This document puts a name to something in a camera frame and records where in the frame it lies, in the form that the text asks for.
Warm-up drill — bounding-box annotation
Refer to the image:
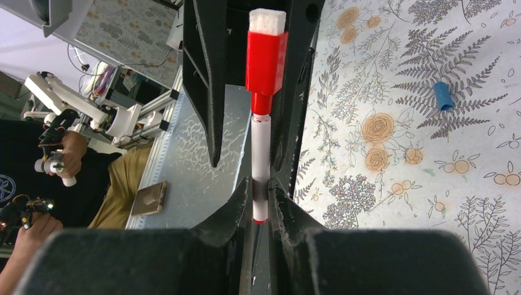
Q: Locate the white pen red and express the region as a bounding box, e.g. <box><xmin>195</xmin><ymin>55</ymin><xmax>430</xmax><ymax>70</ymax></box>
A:
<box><xmin>251</xmin><ymin>114</ymin><xmax>271</xmax><ymax>224</ymax></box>

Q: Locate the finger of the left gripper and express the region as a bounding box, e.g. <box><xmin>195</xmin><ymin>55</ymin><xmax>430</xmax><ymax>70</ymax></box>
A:
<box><xmin>182</xmin><ymin>1</ymin><xmax>227</xmax><ymax>168</ymax></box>
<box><xmin>271</xmin><ymin>1</ymin><xmax>324</xmax><ymax>171</ymax></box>

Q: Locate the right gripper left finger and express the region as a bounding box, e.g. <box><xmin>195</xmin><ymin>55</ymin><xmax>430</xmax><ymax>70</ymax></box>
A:
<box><xmin>16</xmin><ymin>177</ymin><xmax>252</xmax><ymax>294</ymax></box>

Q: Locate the blue pen cap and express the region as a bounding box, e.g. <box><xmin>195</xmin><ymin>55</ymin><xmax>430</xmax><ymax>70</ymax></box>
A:
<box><xmin>433</xmin><ymin>81</ymin><xmax>454</xmax><ymax>111</ymax></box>

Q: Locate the red pen cap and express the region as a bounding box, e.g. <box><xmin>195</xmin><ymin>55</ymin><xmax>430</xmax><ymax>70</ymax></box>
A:
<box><xmin>245</xmin><ymin>8</ymin><xmax>288</xmax><ymax>116</ymax></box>

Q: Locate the operator hand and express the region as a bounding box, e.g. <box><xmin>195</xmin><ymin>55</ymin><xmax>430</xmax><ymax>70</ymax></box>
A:
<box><xmin>58</xmin><ymin>131</ymin><xmax>87</xmax><ymax>179</ymax></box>

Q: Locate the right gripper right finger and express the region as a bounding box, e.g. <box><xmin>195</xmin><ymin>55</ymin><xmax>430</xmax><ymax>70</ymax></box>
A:
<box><xmin>268</xmin><ymin>178</ymin><xmax>488</xmax><ymax>294</ymax></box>

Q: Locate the floral table mat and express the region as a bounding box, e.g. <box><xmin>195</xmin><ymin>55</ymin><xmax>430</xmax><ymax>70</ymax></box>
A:
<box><xmin>293</xmin><ymin>1</ymin><xmax>520</xmax><ymax>294</ymax></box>

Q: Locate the brown block on table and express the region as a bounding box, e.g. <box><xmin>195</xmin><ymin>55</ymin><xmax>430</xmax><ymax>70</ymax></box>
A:
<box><xmin>130</xmin><ymin>181</ymin><xmax>168</xmax><ymax>217</ymax></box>

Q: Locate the operator hand lower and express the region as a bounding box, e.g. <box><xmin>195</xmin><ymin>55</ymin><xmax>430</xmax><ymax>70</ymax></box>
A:
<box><xmin>11</xmin><ymin>213</ymin><xmax>63</xmax><ymax>261</ymax></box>

